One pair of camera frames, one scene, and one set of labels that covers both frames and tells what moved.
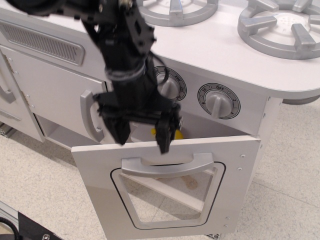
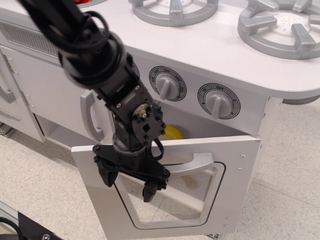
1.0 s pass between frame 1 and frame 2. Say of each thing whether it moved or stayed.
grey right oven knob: stayed
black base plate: stayed
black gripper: moved
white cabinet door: stayed
